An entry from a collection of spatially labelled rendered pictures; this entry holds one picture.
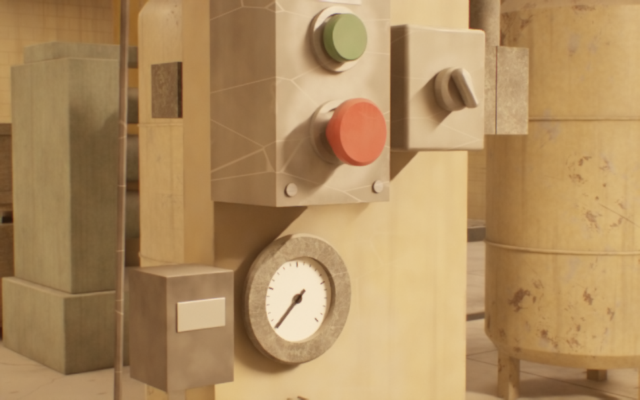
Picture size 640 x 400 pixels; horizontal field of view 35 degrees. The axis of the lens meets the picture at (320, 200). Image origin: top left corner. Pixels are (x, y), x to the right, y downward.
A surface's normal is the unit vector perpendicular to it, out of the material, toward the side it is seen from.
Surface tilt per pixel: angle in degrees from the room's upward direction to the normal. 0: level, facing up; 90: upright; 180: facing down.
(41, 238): 90
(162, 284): 90
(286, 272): 90
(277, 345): 90
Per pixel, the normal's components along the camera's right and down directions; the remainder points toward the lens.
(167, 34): -0.69, 0.04
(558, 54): -0.51, 0.05
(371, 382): 0.60, 0.05
